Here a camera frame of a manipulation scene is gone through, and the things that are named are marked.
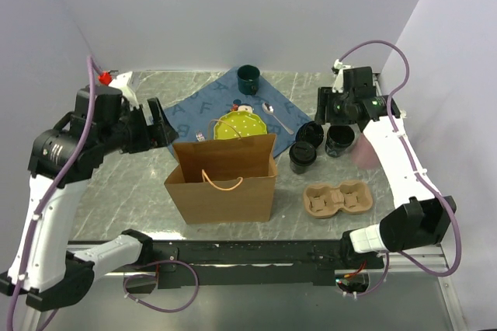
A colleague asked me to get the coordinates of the green polka dot plate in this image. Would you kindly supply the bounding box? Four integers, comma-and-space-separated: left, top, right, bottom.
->
213, 111, 268, 140

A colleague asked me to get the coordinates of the dark translucent takeout cup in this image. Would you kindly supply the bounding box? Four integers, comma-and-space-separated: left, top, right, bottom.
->
290, 160, 315, 174

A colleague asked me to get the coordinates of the brown paper bag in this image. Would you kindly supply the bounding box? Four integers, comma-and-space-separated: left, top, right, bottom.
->
165, 134, 277, 225

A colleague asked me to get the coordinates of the silver fork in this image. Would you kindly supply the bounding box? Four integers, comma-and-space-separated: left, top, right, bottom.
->
195, 131, 206, 141

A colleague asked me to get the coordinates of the black base frame rail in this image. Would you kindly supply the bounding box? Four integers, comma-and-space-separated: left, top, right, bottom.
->
68, 229, 389, 289

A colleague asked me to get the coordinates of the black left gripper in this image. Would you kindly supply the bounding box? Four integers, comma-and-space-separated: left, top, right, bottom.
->
99, 97, 179, 155

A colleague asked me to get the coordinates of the cartoon mouse coaster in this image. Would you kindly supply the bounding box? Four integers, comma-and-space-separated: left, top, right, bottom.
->
231, 99, 253, 113

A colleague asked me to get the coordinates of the silver spoon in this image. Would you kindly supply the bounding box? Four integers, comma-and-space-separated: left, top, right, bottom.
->
262, 102, 294, 135

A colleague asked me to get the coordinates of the blue letter placemat cloth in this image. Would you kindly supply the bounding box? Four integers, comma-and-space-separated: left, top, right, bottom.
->
164, 68, 311, 157

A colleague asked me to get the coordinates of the black takeout cup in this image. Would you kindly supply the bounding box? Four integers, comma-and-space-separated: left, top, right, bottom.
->
325, 125, 355, 158

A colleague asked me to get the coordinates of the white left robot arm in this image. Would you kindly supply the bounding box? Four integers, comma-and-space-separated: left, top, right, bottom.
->
1, 85, 178, 312

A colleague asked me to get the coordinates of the black cup lid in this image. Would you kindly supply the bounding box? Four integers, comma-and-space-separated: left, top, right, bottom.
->
289, 141, 317, 166

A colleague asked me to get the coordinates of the brown pulp cup carrier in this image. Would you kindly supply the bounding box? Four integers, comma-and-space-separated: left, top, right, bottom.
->
303, 179, 374, 219

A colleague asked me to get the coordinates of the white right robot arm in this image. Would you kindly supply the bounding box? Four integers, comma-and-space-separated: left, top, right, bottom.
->
315, 64, 457, 268

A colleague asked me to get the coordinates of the pink straw holder cup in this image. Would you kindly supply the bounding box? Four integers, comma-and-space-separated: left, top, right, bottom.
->
350, 133, 380, 169

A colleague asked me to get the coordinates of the dark green mug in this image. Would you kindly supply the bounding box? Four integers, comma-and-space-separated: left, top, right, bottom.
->
236, 64, 260, 96

